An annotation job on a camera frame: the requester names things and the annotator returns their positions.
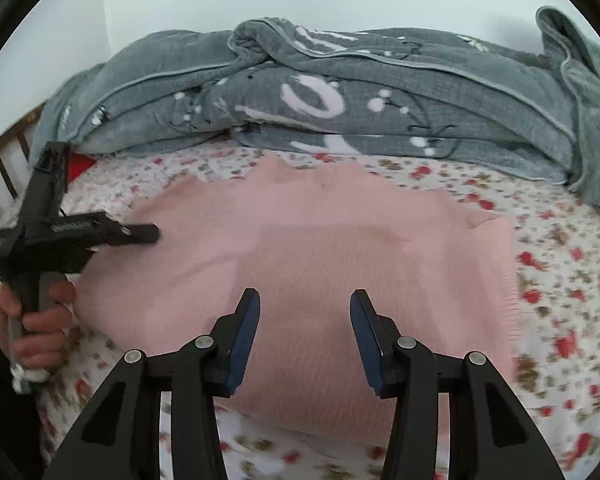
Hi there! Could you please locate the pink knit sweater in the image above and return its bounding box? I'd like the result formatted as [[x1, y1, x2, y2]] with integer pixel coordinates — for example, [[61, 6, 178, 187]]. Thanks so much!
[[74, 155, 522, 448]]

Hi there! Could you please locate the grey printed blanket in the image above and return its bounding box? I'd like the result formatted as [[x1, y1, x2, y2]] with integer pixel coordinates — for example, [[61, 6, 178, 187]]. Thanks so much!
[[30, 6, 600, 218]]

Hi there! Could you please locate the red cloth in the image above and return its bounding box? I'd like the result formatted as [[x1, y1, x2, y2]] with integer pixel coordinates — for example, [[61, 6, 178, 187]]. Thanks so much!
[[65, 154, 99, 184]]

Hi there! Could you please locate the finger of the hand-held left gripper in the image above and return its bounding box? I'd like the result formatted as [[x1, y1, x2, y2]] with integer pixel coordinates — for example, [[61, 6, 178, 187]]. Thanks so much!
[[105, 223, 160, 247]]

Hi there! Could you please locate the person's left hand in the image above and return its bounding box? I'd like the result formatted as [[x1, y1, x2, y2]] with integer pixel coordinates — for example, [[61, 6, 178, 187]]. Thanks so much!
[[0, 280, 77, 377]]

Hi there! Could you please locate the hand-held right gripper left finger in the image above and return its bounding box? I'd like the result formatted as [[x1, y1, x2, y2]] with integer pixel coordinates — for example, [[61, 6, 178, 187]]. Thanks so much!
[[42, 287, 262, 480]]

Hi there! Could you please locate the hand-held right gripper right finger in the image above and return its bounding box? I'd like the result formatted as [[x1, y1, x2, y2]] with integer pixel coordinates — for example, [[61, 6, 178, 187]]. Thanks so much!
[[349, 289, 566, 480]]

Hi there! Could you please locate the floral bed sheet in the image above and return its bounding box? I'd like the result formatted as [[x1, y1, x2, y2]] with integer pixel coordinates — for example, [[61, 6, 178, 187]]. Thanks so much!
[[35, 145, 600, 480]]

